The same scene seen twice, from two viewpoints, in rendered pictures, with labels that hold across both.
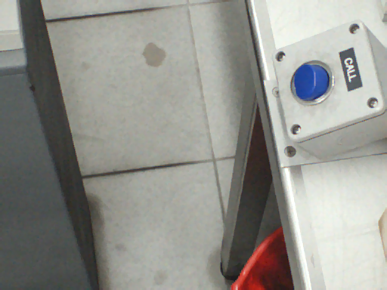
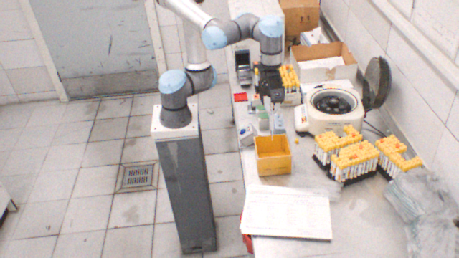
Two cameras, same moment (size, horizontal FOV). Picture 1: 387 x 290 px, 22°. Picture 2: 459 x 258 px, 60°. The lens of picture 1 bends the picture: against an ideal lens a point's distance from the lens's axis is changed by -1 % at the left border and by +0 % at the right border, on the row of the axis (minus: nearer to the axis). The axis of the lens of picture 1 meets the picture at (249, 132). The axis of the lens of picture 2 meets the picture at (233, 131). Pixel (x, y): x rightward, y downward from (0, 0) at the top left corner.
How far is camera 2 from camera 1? 1.13 m
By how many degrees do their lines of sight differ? 29
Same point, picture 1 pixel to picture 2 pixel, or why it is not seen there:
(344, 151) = (249, 145)
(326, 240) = (245, 157)
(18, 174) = (196, 171)
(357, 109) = (248, 133)
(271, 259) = not seen: hidden behind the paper
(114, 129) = (223, 206)
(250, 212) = not seen: hidden behind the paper
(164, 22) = (237, 183)
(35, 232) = (199, 196)
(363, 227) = (252, 155)
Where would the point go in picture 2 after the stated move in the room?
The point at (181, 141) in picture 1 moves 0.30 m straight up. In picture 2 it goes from (239, 209) to (237, 177)
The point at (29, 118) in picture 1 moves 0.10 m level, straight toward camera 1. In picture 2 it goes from (199, 153) to (203, 167)
